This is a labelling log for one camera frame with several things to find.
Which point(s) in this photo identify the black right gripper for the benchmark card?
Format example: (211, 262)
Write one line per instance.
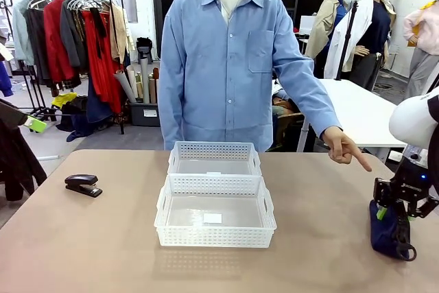
(409, 186)

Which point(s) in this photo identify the navy blue zipper pouch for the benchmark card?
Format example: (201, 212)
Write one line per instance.
(384, 234)

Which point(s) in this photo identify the person's left forearm blue sleeve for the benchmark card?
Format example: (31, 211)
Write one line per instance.
(315, 101)

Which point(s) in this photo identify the person's right forearm blue sleeve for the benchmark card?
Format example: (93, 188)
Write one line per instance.
(169, 114)

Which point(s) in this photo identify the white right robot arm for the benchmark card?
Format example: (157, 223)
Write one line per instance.
(411, 118)

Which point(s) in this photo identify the person's left hand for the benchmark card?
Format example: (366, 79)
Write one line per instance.
(341, 147)

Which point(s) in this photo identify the yellow cloth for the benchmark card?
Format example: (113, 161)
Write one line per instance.
(63, 99)

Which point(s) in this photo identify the black jacket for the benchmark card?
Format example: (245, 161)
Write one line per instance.
(17, 162)

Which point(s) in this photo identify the blue garment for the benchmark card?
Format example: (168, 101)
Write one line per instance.
(5, 80)

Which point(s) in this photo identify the dark blue cloth pile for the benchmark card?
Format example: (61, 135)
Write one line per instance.
(89, 114)

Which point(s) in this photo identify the black stapler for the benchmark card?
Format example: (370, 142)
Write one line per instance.
(82, 184)

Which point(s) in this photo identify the red hanging dress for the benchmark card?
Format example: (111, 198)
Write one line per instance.
(103, 73)

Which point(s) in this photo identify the red hanging jacket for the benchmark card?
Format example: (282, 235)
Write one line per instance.
(60, 39)

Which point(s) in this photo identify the dark grey hanging coat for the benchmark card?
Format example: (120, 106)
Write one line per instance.
(73, 39)

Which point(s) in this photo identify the light grey hanging jacket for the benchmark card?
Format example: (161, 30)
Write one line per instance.
(22, 29)

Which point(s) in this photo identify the white table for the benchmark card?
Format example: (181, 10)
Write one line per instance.
(356, 111)

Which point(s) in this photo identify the cardboard tube bundle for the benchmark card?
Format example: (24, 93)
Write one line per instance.
(137, 83)

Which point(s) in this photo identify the grey storage bin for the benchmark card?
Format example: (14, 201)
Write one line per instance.
(145, 114)

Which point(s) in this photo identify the beige hanging jacket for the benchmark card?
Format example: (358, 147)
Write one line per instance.
(120, 32)

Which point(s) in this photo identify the black clothes rack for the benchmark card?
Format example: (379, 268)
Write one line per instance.
(116, 25)

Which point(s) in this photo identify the black stool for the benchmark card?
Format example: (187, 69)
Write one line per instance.
(144, 47)

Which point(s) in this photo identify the person in pink sweater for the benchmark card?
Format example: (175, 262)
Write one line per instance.
(423, 49)

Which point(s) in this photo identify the figure in navy top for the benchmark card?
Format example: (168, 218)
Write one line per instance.
(375, 32)

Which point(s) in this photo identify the black tripod stand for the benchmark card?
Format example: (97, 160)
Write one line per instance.
(347, 39)

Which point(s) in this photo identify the white shirt on stand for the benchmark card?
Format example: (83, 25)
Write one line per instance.
(350, 35)

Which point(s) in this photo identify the white perforated plastic basket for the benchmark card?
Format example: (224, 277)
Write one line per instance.
(214, 166)
(214, 210)

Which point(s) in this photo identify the mannequin with beige trench coat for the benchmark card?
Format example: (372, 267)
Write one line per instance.
(326, 29)

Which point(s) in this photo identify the person in blue shirt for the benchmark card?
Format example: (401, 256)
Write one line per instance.
(219, 77)

